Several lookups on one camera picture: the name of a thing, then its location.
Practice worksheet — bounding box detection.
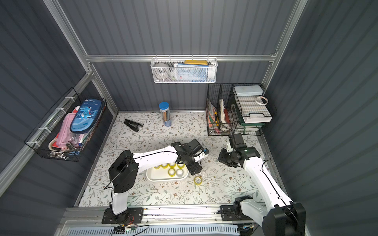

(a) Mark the black wire desk organizer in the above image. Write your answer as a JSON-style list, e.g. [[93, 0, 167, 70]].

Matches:
[[206, 83, 277, 136]]

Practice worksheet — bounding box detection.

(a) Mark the blue-lidded colored pencil tube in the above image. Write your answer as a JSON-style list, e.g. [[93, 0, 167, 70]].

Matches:
[[159, 102, 171, 127]]

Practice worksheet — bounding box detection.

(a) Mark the pink pencil case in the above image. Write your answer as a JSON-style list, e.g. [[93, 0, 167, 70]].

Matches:
[[56, 113, 76, 148]]

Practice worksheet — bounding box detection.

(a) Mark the clear transparent tape roll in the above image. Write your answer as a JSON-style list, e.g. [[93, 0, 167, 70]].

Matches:
[[176, 169, 184, 178]]

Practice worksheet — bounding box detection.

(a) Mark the blue dinosaur pencil case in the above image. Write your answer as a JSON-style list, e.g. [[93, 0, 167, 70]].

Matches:
[[70, 98, 105, 134]]

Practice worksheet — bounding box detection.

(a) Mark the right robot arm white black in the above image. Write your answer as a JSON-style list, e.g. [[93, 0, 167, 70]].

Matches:
[[218, 134, 306, 236]]

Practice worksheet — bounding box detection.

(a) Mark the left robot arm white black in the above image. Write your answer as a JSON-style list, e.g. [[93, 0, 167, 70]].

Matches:
[[107, 139, 209, 215]]

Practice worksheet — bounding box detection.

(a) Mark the white plastic storage box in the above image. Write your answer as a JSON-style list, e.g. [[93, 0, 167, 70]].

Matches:
[[146, 165, 189, 182]]

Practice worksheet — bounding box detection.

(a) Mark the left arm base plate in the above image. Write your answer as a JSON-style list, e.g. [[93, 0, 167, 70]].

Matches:
[[101, 207, 144, 224]]

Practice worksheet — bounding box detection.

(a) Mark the black wire side basket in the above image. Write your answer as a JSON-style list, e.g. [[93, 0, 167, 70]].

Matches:
[[25, 88, 107, 162]]

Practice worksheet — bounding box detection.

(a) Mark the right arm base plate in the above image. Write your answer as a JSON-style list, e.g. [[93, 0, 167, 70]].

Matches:
[[217, 205, 252, 221]]

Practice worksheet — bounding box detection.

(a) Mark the white wire wall basket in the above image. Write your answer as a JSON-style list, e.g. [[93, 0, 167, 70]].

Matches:
[[150, 59, 218, 84]]

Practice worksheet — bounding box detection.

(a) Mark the black stapler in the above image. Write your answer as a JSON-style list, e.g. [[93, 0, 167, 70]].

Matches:
[[124, 119, 144, 132]]

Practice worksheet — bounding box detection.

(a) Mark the white tape roll in basket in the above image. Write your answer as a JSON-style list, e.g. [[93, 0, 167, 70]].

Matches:
[[152, 63, 170, 80]]

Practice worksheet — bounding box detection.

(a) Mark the blue white packet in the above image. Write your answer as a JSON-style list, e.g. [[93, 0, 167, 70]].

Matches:
[[174, 63, 209, 82]]

